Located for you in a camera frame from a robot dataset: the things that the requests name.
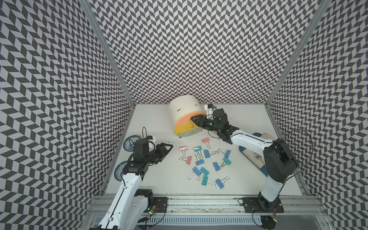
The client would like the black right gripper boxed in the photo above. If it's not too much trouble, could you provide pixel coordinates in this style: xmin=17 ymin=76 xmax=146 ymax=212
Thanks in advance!
xmin=190 ymin=114 xmax=221 ymax=132

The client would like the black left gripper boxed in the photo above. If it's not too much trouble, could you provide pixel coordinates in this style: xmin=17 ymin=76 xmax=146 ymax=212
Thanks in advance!
xmin=145 ymin=142 xmax=173 ymax=164

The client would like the orange top drawer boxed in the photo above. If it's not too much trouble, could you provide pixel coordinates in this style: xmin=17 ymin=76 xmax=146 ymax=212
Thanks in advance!
xmin=174 ymin=111 xmax=206 ymax=127

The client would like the white round drawer cabinet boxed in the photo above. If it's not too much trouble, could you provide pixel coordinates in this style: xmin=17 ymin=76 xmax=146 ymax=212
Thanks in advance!
xmin=169 ymin=95 xmax=205 ymax=127

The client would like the teal binder clip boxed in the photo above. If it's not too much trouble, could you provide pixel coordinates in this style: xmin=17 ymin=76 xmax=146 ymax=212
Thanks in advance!
xmin=200 ymin=167 xmax=209 ymax=176
xmin=194 ymin=146 xmax=203 ymax=159
xmin=219 ymin=157 xmax=232 ymax=169
xmin=196 ymin=175 xmax=217 ymax=186

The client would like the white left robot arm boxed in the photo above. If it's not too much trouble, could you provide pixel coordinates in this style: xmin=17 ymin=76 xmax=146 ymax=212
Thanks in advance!
xmin=96 ymin=139 xmax=173 ymax=230

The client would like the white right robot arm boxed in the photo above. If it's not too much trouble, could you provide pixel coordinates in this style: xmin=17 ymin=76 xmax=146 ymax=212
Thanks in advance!
xmin=191 ymin=109 xmax=299 ymax=212

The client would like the green bottom drawer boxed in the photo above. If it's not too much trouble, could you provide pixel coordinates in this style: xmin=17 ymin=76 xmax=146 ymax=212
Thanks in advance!
xmin=177 ymin=127 xmax=203 ymax=138

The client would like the pink binder clip centre top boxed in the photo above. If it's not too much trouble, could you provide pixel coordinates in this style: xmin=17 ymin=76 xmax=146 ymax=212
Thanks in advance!
xmin=202 ymin=138 xmax=211 ymax=149

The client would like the yellow middle drawer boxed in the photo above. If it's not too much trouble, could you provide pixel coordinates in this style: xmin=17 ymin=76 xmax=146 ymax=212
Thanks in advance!
xmin=174 ymin=122 xmax=198 ymax=135

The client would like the pink binder clip lower left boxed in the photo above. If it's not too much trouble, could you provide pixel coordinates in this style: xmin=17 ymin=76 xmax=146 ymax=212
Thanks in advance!
xmin=179 ymin=156 xmax=193 ymax=165

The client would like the blue binder clip centre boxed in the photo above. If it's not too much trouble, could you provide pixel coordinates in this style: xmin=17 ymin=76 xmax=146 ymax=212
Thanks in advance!
xmin=204 ymin=149 xmax=218 ymax=159

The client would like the blue binder clip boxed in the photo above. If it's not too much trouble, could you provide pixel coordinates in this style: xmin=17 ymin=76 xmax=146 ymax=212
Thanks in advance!
xmin=187 ymin=167 xmax=202 ymax=180
xmin=218 ymin=149 xmax=231 ymax=158
xmin=204 ymin=149 xmax=218 ymax=159
xmin=215 ymin=177 xmax=230 ymax=189

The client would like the blue binder clip lower left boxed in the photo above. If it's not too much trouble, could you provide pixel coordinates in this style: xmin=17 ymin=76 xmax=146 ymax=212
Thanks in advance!
xmin=187 ymin=167 xmax=202 ymax=180

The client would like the blue binder clip centre low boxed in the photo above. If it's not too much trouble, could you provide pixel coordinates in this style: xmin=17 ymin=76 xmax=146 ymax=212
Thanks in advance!
xmin=195 ymin=153 xmax=205 ymax=166

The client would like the blue binder clip right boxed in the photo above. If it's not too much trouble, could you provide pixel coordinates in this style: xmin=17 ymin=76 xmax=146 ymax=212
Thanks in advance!
xmin=218 ymin=149 xmax=231 ymax=158

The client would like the blue binder clip mid right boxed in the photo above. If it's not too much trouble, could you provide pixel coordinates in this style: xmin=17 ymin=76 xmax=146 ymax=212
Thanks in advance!
xmin=213 ymin=162 xmax=221 ymax=172

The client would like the blue binder clip bottom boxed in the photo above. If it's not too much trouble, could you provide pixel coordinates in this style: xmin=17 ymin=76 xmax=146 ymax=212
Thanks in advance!
xmin=215 ymin=177 xmax=230 ymax=189

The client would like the blue patterned bowl far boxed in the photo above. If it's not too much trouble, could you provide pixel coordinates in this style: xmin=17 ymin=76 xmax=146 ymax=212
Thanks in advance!
xmin=123 ymin=135 xmax=141 ymax=152

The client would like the blue patterned bowl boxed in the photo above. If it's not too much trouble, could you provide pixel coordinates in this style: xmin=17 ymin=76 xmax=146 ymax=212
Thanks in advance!
xmin=114 ymin=161 xmax=127 ymax=182
xmin=123 ymin=135 xmax=141 ymax=152

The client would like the blue patterned bowl near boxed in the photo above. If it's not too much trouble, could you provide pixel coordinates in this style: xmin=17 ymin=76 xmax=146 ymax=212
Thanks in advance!
xmin=114 ymin=161 xmax=127 ymax=182

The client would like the metal spoon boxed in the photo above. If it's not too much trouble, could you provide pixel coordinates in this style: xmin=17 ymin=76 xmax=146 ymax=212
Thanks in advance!
xmin=254 ymin=153 xmax=262 ymax=160

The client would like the beige cloth napkin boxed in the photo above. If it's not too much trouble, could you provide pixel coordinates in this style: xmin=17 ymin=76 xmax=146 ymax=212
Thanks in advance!
xmin=242 ymin=133 xmax=275 ymax=169

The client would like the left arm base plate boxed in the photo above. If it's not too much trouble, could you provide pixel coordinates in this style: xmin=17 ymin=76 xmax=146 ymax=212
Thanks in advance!
xmin=144 ymin=197 xmax=168 ymax=215

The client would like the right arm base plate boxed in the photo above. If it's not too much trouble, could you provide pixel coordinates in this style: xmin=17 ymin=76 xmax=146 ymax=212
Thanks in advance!
xmin=241 ymin=197 xmax=285 ymax=214

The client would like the aluminium front rail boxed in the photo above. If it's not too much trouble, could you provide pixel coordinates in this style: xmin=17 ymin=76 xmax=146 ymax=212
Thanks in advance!
xmin=88 ymin=195 xmax=326 ymax=215

